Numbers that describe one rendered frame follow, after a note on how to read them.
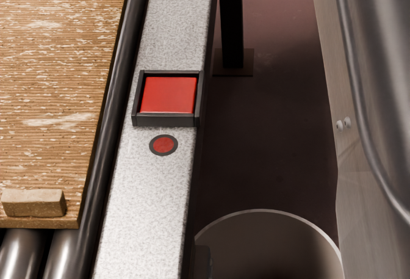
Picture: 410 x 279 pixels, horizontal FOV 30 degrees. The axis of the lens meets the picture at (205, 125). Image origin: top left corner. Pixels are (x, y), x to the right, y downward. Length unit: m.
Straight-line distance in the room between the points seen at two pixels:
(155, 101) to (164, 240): 0.18
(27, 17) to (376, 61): 0.85
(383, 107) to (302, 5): 2.35
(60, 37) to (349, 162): 0.79
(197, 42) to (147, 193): 0.24
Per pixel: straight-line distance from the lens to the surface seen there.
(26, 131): 0.85
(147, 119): 0.84
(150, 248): 0.75
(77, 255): 0.75
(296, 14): 2.47
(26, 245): 0.77
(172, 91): 0.87
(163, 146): 0.83
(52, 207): 0.75
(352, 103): 0.18
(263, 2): 2.52
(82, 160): 0.80
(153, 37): 0.96
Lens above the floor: 1.52
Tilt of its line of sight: 46 degrees down
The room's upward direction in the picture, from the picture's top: 5 degrees counter-clockwise
